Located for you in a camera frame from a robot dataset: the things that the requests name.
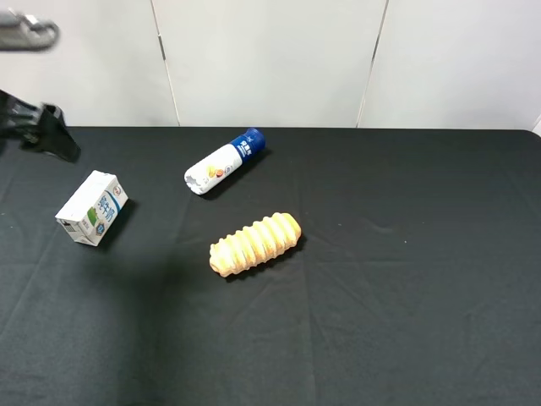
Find ridged golden bread roll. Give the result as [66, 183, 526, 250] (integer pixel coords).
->
[209, 212, 302, 277]

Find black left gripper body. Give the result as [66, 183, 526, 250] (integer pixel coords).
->
[1, 91, 44, 146]

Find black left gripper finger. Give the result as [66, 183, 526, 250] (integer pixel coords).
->
[19, 104, 81, 163]

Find white blue milk carton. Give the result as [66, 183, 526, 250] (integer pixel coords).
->
[55, 170, 128, 246]

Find black tablecloth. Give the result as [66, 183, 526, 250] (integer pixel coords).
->
[1, 128, 540, 405]

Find white bottle blue cap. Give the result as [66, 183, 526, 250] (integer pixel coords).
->
[184, 128, 265, 195]

